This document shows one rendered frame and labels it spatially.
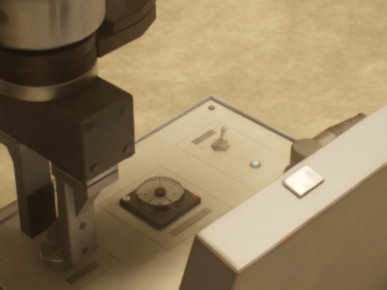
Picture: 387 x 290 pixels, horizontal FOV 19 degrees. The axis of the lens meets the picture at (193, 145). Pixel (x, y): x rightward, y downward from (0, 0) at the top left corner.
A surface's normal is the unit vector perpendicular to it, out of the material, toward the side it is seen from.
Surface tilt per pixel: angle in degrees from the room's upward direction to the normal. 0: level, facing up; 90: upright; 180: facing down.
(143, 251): 0
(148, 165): 0
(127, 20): 90
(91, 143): 90
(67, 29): 90
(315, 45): 0
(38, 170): 90
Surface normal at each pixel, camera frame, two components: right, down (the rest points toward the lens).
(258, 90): 0.00, -0.81
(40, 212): 0.72, 0.40
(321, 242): 0.70, 0.60
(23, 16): -0.06, 0.58
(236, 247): 0.18, -0.68
